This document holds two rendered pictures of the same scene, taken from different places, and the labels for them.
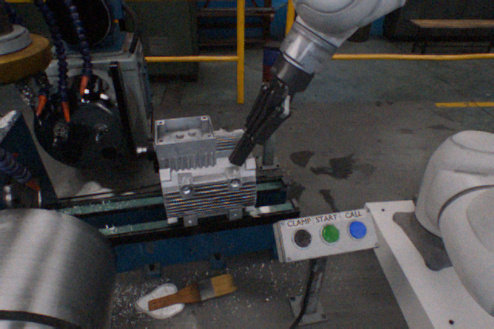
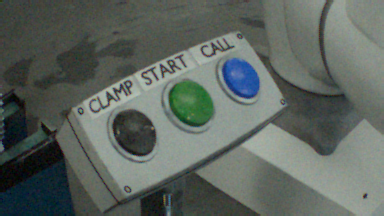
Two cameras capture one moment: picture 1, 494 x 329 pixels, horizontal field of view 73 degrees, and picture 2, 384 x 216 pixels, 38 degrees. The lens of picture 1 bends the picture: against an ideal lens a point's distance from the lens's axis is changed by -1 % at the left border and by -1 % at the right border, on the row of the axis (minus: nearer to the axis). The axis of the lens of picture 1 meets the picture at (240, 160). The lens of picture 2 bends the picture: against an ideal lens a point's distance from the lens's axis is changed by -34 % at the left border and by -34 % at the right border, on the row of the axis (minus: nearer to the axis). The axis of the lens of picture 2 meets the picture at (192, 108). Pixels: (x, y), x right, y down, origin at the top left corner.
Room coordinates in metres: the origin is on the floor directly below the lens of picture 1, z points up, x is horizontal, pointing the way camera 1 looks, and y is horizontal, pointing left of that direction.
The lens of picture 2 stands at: (0.05, 0.12, 1.33)
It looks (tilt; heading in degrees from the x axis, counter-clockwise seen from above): 31 degrees down; 321
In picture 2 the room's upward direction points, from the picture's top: 4 degrees clockwise
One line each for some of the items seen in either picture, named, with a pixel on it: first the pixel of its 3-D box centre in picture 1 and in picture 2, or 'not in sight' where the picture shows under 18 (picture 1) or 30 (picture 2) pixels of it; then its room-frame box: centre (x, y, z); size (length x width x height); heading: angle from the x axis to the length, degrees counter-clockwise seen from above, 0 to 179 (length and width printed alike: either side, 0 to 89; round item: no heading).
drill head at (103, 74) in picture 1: (92, 113); not in sight; (0.89, 0.44, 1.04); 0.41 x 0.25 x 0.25; 11
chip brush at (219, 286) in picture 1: (193, 293); not in sight; (0.45, 0.11, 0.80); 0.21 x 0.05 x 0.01; 109
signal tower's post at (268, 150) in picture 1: (270, 110); not in sight; (0.96, -0.09, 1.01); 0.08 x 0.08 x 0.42; 11
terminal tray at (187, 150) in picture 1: (185, 143); not in sight; (0.61, 0.12, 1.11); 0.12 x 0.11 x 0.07; 102
